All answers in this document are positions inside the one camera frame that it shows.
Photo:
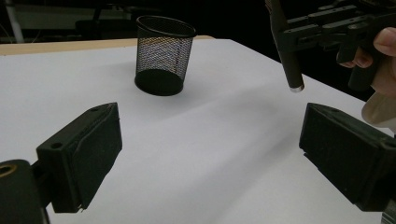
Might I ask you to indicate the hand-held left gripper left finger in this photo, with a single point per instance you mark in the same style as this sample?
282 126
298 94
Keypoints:
84 155

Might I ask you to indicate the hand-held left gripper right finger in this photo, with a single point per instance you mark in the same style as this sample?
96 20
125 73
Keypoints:
345 152

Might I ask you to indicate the black mesh pen holder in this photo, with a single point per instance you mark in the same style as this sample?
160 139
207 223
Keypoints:
162 53

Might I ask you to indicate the black folding chair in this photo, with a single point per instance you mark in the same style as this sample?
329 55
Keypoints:
90 26

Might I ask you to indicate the light desk with white leg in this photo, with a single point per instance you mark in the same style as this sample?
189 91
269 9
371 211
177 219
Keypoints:
14 21

